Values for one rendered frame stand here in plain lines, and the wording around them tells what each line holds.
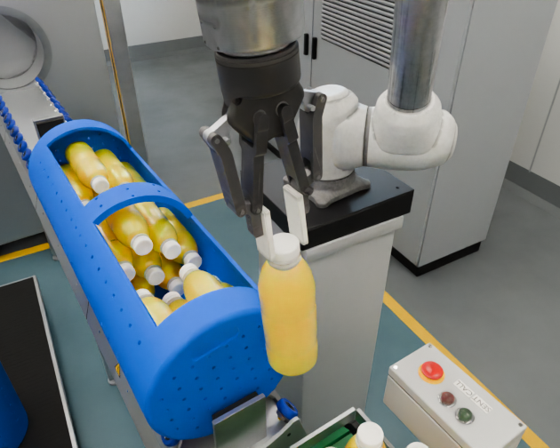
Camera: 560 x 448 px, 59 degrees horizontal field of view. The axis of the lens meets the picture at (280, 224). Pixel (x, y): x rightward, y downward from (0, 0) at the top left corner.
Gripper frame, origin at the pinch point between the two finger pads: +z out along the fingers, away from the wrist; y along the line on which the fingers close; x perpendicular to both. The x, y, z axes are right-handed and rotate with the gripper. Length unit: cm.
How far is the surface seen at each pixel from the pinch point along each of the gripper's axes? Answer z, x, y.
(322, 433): 50, -1, -4
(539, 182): 161, -108, -254
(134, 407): 57, -32, 23
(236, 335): 28.0, -12.3, 4.0
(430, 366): 38.4, 5.7, -21.8
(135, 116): 50, -156, -25
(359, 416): 51, 0, -11
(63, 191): 24, -70, 16
